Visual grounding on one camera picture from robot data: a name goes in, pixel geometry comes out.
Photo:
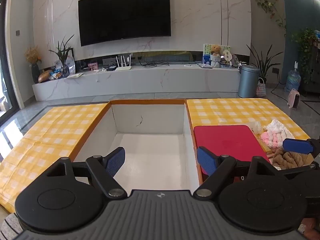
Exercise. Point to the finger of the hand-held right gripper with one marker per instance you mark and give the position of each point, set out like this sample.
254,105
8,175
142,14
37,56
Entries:
296,145
302,171

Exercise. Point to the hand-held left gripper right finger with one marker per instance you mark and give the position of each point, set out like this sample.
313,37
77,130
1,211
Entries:
207,160

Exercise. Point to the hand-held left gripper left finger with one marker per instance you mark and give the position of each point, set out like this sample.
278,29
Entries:
116,160

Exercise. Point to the brown fluffy towel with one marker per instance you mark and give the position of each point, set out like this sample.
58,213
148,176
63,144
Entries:
287,158

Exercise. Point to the white box orange rim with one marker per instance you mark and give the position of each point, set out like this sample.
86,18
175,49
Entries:
150,155

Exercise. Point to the pink fluffy cloth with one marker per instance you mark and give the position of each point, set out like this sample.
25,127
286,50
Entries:
271,140

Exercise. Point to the white fluffy cloth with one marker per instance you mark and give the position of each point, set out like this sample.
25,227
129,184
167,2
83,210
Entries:
277,127

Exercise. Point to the red flat board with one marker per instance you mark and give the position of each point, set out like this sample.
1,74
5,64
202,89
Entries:
225,140

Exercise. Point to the clear plastic bag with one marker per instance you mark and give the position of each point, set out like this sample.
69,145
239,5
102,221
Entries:
255,127

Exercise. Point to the pink space heater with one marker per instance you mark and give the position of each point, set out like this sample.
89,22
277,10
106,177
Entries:
294,99

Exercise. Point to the blue water bottle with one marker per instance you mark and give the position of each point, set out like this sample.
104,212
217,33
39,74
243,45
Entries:
293,80

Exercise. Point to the woven basket bag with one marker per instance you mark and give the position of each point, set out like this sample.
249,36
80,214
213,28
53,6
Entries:
261,88

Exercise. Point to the yellow checked table cover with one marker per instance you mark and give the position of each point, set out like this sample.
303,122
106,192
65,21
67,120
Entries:
55,130

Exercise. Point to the grey blue trash can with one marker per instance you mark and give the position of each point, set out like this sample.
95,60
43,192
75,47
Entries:
247,82

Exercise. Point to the white marble television console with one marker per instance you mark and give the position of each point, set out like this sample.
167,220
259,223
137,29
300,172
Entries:
150,82

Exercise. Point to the tall leafy floor plant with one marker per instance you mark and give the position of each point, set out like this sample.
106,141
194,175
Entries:
265,62

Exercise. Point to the white router with antennas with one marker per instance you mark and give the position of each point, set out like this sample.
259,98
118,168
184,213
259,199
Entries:
123,68

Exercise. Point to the papers on console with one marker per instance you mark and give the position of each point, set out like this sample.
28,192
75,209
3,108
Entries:
75,75

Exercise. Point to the white flat device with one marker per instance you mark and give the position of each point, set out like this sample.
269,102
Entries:
205,65

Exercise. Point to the pink card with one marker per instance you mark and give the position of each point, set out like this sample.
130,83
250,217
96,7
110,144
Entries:
92,67

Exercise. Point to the bushy green shelf plant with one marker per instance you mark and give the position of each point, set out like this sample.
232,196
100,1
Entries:
305,45

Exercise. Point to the blue snack packets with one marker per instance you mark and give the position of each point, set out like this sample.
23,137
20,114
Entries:
56,75

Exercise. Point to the white round hand fan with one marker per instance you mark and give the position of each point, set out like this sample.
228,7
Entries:
231,58

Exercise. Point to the brown teddy bear bouquet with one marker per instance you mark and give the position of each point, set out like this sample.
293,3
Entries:
215,55

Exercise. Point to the golden brown ornament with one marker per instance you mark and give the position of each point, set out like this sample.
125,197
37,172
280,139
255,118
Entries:
44,76

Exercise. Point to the green plant in glass vase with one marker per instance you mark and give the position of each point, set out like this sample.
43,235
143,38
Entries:
63,55

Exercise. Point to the dark vase with yellow flowers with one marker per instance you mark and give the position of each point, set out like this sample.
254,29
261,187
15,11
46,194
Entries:
35,72

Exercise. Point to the grey striped cloth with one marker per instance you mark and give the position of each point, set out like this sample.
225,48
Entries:
10,227

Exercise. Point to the hanging vine plant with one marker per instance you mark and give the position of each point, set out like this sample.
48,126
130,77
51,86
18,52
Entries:
271,8

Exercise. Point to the glass sliding door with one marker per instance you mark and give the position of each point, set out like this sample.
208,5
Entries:
6,55

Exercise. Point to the dark wall socket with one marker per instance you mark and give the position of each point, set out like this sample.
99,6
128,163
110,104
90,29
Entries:
275,70

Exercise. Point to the black wall television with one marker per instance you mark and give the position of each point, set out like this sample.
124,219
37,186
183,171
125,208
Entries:
125,15

